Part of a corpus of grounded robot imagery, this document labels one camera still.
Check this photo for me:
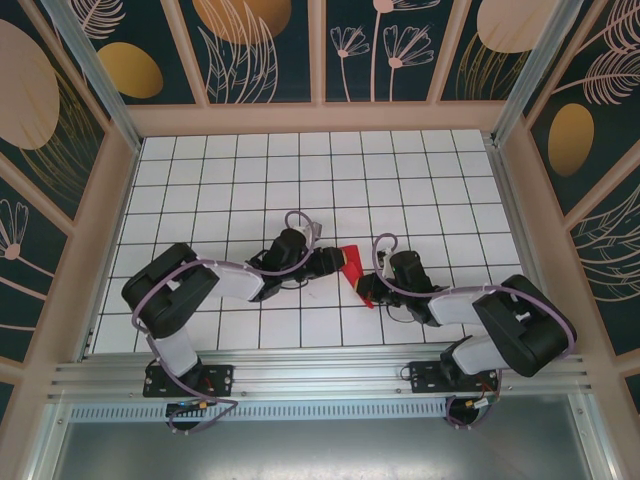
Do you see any red paper sheet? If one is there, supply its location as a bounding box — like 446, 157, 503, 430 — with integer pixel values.
339, 244, 380, 310

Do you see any grey metal sheet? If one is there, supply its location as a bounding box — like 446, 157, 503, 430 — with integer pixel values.
49, 419, 601, 480

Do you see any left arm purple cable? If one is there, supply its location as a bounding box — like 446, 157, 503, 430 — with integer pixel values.
130, 210, 324, 435

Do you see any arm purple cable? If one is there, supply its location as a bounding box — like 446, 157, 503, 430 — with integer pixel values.
130, 210, 324, 435
373, 232, 577, 431

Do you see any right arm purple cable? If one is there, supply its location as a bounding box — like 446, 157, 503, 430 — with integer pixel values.
373, 232, 577, 431

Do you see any aluminium mounting rail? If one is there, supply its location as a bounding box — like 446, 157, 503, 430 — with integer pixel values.
47, 349, 596, 401

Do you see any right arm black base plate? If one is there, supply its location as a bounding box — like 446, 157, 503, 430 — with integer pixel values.
408, 360, 501, 396

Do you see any slotted grey cable duct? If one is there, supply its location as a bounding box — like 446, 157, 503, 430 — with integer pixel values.
68, 398, 451, 424

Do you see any aluminium side rail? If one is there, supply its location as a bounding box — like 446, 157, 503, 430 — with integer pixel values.
78, 323, 97, 362
487, 142, 566, 356

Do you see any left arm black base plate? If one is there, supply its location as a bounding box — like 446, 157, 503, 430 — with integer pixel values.
143, 363, 236, 399

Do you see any aluminium frame post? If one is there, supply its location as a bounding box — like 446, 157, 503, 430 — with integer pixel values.
492, 0, 584, 147
40, 0, 144, 154

